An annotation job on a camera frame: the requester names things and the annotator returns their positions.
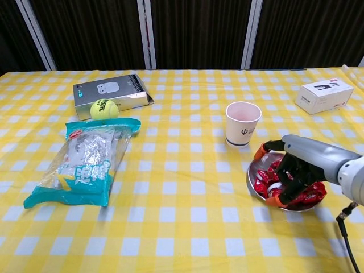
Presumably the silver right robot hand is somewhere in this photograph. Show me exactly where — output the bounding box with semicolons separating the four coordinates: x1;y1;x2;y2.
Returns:
254;134;358;208

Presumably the silver metal plate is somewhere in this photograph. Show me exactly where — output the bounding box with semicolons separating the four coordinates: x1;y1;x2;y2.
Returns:
246;143;327;213

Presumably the white paper cup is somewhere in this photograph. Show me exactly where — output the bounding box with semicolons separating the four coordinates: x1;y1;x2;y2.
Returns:
225;101;262;148

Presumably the white stapler box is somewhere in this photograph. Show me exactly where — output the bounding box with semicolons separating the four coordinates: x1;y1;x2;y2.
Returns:
294;82;355;115

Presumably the black ribbed partition panel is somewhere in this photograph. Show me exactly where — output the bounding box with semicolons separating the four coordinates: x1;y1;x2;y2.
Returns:
250;0;364;70
150;0;253;70
0;0;48;76
28;0;147;71

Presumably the yellow white checkered tablecloth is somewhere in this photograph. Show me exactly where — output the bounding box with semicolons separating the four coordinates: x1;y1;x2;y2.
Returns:
0;67;364;273

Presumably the yellow tennis ball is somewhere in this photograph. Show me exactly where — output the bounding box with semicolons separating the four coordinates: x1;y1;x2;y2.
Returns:
90;98;119;121

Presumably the silver earbuds box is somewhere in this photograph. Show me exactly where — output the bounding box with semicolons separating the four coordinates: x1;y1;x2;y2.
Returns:
72;73;156;121

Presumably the teal clear snack bag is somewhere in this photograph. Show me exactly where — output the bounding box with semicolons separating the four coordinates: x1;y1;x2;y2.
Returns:
23;117;142;210

